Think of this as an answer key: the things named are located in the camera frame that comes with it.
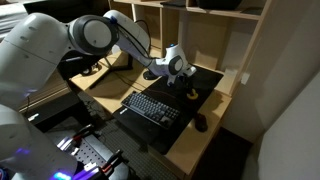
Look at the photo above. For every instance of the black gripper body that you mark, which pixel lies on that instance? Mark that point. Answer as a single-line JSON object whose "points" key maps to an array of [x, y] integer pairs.
{"points": [[185, 82]]}

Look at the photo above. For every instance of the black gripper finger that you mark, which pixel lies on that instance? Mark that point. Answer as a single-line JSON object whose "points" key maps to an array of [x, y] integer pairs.
{"points": [[193, 91], [187, 90]]}

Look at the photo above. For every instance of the yellow rubber duck toy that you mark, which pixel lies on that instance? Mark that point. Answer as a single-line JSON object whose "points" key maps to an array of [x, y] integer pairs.
{"points": [[192, 97]]}

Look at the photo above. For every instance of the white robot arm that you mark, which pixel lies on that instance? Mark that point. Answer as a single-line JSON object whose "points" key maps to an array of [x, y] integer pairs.
{"points": [[31, 52]]}

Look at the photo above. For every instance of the black desk mat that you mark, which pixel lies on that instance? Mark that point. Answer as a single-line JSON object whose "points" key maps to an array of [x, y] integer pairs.
{"points": [[204, 82]]}

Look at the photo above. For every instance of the black gooseneck microphone stand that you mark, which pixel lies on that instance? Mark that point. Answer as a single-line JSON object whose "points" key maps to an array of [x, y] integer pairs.
{"points": [[148, 75]]}

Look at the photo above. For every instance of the black computer mouse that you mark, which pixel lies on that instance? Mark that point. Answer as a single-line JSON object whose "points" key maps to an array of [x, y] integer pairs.
{"points": [[201, 123]]}

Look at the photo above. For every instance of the dark mechanical keyboard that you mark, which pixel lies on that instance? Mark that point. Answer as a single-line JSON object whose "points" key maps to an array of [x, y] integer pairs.
{"points": [[152, 109]]}

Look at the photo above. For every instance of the wooden desk shelf unit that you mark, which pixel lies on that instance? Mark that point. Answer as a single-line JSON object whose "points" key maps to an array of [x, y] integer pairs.
{"points": [[203, 34]]}

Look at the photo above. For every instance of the black monitor stand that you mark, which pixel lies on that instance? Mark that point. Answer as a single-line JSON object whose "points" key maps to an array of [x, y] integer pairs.
{"points": [[116, 62]]}

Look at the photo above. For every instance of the black phone on shelf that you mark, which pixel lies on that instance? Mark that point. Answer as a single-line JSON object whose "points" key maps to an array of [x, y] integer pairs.
{"points": [[175, 3]]}

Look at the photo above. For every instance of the dark bag on shelf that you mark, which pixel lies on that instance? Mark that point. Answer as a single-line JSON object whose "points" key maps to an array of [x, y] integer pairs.
{"points": [[218, 4]]}

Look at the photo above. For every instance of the red black clamp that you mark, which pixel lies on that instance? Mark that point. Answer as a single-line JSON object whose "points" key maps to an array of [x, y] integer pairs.
{"points": [[87, 130], [112, 162]]}

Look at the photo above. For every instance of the black computer monitor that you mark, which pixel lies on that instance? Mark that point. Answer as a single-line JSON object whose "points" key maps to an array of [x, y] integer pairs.
{"points": [[73, 63]]}

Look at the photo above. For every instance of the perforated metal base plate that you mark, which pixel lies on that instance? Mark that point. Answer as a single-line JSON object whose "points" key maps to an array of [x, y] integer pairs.
{"points": [[88, 150]]}

